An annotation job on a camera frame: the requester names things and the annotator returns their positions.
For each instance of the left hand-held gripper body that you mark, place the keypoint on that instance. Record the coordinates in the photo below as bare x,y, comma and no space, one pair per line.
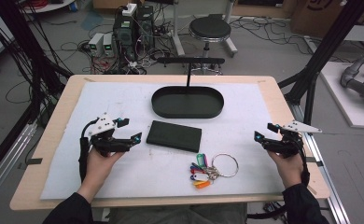
101,126

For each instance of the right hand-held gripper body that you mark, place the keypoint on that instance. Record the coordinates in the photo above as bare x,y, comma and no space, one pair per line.
290,144

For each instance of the black wallet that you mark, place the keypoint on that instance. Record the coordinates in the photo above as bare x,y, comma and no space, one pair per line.
174,136

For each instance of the black key rack with tray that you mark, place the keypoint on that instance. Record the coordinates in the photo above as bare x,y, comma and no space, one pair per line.
188,102

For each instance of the person's right hand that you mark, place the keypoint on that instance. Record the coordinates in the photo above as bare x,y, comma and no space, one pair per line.
290,171

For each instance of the person's left hand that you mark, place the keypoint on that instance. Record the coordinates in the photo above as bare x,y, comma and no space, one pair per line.
97,169

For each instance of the black tape piece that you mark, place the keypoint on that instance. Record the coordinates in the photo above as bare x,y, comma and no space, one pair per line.
34,161
314,161

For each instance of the white board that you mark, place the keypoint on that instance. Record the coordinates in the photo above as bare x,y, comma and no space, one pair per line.
342,102

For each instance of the grey bench power supply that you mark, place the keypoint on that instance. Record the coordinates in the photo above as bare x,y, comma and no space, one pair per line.
95,43
108,43

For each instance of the black computer tower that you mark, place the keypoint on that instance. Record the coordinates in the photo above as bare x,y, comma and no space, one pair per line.
124,35
145,26

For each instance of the person's lap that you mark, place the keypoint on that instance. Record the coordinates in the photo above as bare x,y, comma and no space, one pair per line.
177,214

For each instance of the white power adapter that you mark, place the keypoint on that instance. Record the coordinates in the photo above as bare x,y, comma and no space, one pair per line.
129,9

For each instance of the black round stool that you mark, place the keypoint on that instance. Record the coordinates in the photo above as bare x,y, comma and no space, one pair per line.
210,28

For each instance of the brown cardboard box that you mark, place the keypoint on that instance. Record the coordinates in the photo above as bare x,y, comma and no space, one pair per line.
323,15

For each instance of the aluminium rail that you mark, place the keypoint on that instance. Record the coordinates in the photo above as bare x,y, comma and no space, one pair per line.
6,161
323,174

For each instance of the black metal frame post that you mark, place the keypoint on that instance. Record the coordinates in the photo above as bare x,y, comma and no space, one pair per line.
24,46
329,46

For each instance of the white table frame legs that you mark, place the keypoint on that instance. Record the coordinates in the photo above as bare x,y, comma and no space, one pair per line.
178,34

